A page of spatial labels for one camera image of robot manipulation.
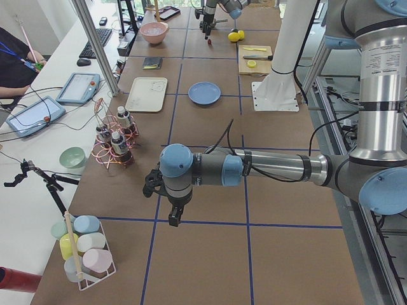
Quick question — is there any blue teach pendant far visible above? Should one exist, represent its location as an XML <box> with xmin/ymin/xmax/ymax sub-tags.
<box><xmin>56</xmin><ymin>72</ymin><xmax>100</xmax><ymax>105</ymax></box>

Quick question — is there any dark grey folded cloth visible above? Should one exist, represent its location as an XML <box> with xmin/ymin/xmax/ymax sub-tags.
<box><xmin>142</xmin><ymin>57</ymin><xmax>163</xmax><ymax>70</ymax></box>

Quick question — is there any wooden cutting board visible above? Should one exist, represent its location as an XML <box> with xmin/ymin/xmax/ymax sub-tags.
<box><xmin>238</xmin><ymin>45</ymin><xmax>273</xmax><ymax>75</ymax></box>

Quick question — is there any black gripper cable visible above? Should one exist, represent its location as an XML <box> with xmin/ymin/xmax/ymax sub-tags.
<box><xmin>203</xmin><ymin>119</ymin><xmax>328</xmax><ymax>182</ymax></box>

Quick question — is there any copper wire bottle rack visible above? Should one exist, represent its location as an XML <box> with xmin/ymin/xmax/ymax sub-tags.
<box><xmin>92</xmin><ymin>98</ymin><xmax>139</xmax><ymax>168</ymax></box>

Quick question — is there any green bowl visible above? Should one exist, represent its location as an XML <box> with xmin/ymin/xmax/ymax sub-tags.
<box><xmin>59</xmin><ymin>147</ymin><xmax>86</xmax><ymax>169</ymax></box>

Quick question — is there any blue teach pendant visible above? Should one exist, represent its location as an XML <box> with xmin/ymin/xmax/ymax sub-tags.
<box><xmin>6</xmin><ymin>96</ymin><xmax>66</xmax><ymax>137</ymax></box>
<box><xmin>56</xmin><ymin>72</ymin><xmax>100</xmax><ymax>105</ymax></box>

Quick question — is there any pale blue cup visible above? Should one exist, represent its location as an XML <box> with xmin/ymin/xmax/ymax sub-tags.
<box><xmin>64</xmin><ymin>256</ymin><xmax>79</xmax><ymax>283</ymax></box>

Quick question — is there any blue teach pendant near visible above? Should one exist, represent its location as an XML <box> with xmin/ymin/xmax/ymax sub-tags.
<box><xmin>6</xmin><ymin>96</ymin><xmax>66</xmax><ymax>137</ymax></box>

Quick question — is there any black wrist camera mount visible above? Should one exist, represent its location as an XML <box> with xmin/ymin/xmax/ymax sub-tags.
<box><xmin>142</xmin><ymin>163</ymin><xmax>167</xmax><ymax>198</ymax></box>

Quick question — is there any black tripod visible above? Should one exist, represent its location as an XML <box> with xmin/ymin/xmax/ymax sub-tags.
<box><xmin>3</xmin><ymin>158</ymin><xmax>80</xmax><ymax>219</ymax></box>

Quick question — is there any white cup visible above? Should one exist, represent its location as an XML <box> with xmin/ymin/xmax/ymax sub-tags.
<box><xmin>77</xmin><ymin>232</ymin><xmax>106</xmax><ymax>253</ymax></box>

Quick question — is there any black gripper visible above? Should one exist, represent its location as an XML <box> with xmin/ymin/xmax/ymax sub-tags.
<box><xmin>167</xmin><ymin>187</ymin><xmax>193</xmax><ymax>226</ymax></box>
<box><xmin>201</xmin><ymin>8</ymin><xmax>216</xmax><ymax>39</ymax></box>

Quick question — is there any yellow lemon slice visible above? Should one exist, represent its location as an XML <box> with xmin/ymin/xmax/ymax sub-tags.
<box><xmin>247</xmin><ymin>60</ymin><xmax>257</xmax><ymax>69</ymax></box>

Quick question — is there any yellow lemon upper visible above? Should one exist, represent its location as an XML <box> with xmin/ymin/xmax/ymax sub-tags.
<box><xmin>228</xmin><ymin>32</ymin><xmax>240</xmax><ymax>43</ymax></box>

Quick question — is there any yellow cup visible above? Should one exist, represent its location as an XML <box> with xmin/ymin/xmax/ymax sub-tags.
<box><xmin>59</xmin><ymin>233</ymin><xmax>73</xmax><ymax>261</ymax></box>

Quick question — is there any yellow peeler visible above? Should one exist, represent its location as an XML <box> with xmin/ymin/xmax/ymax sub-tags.
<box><xmin>243</xmin><ymin>47</ymin><xmax>267</xmax><ymax>51</ymax></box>

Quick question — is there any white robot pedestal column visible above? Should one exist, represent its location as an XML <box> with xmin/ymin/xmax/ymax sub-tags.
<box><xmin>252</xmin><ymin>0</ymin><xmax>319</xmax><ymax>112</ymax></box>

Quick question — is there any dark sauce bottle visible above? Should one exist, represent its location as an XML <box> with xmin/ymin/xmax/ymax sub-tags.
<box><xmin>111</xmin><ymin>132</ymin><xmax>129</xmax><ymax>163</ymax></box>
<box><xmin>96</xmin><ymin>123</ymin><xmax>111</xmax><ymax>148</ymax></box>
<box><xmin>117</xmin><ymin>106</ymin><xmax>131</xmax><ymax>134</ymax></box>

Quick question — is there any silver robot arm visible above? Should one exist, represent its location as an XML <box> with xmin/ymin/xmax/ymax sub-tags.
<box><xmin>195</xmin><ymin>0</ymin><xmax>251</xmax><ymax>40</ymax></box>
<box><xmin>157</xmin><ymin>1</ymin><xmax>406</xmax><ymax>226</ymax></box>

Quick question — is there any pink cup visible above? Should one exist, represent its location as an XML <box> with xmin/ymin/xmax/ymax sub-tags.
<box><xmin>82</xmin><ymin>248</ymin><xmax>113</xmax><ymax>273</ymax></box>

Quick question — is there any black handled knife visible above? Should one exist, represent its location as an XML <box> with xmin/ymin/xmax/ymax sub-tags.
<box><xmin>242</xmin><ymin>55</ymin><xmax>273</xmax><ymax>61</ymax></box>

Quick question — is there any black keyboard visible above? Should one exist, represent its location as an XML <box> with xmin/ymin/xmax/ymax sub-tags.
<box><xmin>78</xmin><ymin>27</ymin><xmax>114</xmax><ymax>59</ymax></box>

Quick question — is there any yellow lemon lower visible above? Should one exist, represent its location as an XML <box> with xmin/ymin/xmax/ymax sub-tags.
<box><xmin>237</xmin><ymin>30</ymin><xmax>245</xmax><ymax>40</ymax></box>

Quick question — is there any beige rectangular tray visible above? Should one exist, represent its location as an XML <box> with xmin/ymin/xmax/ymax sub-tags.
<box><xmin>125</xmin><ymin>77</ymin><xmax>168</xmax><ymax>112</ymax></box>

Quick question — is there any black computer mouse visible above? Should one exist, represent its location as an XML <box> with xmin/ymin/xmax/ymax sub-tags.
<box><xmin>76</xmin><ymin>58</ymin><xmax>92</xmax><ymax>67</ymax></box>

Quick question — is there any white cup rack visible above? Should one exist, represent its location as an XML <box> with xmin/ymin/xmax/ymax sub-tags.
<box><xmin>59</xmin><ymin>211</ymin><xmax>116</xmax><ymax>291</ymax></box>

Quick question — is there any aluminium frame post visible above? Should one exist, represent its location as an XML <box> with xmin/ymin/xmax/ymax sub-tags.
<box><xmin>72</xmin><ymin>0</ymin><xmax>120</xmax><ymax>97</ymax></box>

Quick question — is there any pink bowl with ice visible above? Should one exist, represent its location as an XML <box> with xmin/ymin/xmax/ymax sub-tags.
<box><xmin>139</xmin><ymin>22</ymin><xmax>169</xmax><ymax>44</ymax></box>

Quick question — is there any mint cup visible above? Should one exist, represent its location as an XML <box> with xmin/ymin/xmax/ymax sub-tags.
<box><xmin>50</xmin><ymin>220</ymin><xmax>67</xmax><ymax>240</ymax></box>

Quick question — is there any blue round plate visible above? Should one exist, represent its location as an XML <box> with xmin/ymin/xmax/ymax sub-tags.
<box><xmin>188</xmin><ymin>82</ymin><xmax>221</xmax><ymax>105</ymax></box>

